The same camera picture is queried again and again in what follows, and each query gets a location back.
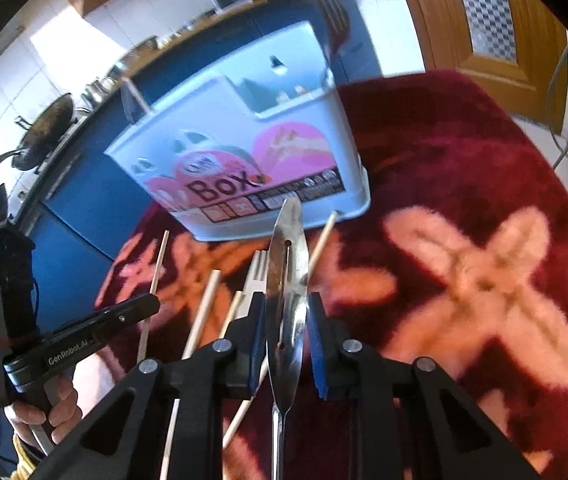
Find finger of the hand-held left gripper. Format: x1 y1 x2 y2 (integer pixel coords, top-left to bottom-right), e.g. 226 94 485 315
91 292 161 333

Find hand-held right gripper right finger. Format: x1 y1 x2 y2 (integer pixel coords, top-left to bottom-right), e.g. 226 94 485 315
306 291 540 480

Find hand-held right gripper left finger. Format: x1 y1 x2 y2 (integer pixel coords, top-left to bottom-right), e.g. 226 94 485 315
29 290 267 480

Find steel spoon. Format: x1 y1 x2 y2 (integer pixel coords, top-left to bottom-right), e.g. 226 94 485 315
264 196 311 480

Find white-handled fork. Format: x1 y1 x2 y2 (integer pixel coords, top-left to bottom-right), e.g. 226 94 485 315
244 249 270 311

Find light blue utensil holder box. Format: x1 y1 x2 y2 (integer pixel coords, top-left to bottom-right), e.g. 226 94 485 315
104 20 372 242

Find person's left hand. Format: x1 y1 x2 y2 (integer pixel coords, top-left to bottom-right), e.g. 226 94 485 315
4 370 82 448

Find blue kitchen base cabinets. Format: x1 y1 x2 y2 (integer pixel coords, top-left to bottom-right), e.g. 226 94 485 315
29 0 382 261

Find dark wok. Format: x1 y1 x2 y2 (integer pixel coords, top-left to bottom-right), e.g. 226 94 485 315
0 92 77 181

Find red floral plush blanket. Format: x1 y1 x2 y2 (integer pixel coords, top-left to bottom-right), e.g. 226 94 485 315
94 70 568 480

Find wooden door with glass panel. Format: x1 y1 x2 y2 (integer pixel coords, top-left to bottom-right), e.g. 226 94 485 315
389 0 568 121

